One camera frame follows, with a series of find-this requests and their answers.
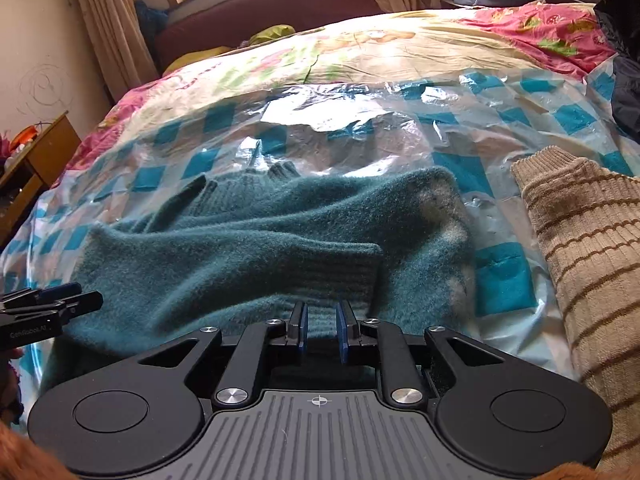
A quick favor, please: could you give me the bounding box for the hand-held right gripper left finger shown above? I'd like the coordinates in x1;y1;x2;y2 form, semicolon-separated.
131;301;309;409

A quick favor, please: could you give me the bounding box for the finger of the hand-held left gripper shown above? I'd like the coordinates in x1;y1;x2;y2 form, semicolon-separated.
0;291;104;322
0;282;83;307

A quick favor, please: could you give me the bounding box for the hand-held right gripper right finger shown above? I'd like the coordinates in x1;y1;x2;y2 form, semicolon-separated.
336;301;506;407

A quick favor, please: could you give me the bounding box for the teal fuzzy sweater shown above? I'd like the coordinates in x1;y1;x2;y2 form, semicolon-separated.
42;162;476;396

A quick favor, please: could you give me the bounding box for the dark clothes pile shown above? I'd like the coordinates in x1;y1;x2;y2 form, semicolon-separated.
592;0;640;143

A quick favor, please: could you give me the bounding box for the person's brown fuzzy clothing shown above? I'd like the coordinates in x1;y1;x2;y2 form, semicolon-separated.
0;420;68;480

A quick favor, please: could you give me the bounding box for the wooden desk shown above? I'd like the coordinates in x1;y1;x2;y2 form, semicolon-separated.
0;110;83;251

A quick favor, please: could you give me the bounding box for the orange item on desk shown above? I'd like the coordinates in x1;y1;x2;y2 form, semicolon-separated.
10;125;41;148

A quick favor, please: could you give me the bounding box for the beige brown-striped sweater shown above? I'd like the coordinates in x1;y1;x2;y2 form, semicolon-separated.
511;146;640;471

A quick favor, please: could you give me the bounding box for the yellow pillow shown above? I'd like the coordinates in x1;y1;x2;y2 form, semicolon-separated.
165;46;232;76

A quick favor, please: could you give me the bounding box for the blue checkered plastic sheet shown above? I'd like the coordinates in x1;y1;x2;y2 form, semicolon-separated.
0;67;640;396

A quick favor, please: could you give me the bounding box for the blue bag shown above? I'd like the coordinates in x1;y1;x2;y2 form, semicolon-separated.
134;0;168;51

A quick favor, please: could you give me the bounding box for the pink floral bed quilt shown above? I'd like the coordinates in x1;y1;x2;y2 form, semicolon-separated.
65;2;621;176

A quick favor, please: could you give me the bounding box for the yellow-green pillow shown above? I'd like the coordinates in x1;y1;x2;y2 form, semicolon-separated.
247;24;296;47

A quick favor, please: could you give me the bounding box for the maroon upholstered headboard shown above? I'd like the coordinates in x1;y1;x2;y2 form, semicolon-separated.
152;0;386;73

